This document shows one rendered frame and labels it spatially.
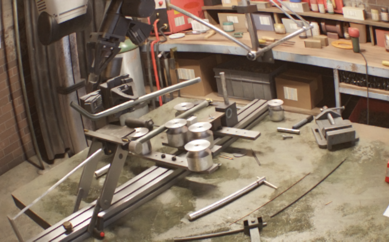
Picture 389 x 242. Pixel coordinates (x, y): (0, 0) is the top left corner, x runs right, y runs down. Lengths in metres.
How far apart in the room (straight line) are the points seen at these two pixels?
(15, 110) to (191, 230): 3.02
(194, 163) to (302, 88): 1.57
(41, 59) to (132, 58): 0.90
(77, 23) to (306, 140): 0.91
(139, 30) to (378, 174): 0.70
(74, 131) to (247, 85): 1.30
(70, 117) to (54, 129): 1.88
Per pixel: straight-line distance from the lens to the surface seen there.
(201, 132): 1.00
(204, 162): 0.92
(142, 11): 0.96
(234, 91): 2.69
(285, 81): 2.47
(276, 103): 1.23
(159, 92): 1.11
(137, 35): 1.05
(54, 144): 3.53
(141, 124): 1.30
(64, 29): 1.51
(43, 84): 3.39
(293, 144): 1.08
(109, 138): 0.85
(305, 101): 2.44
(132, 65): 2.86
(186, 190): 0.96
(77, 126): 1.62
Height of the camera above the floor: 1.35
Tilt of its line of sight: 21 degrees down
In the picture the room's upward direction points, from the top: 10 degrees counter-clockwise
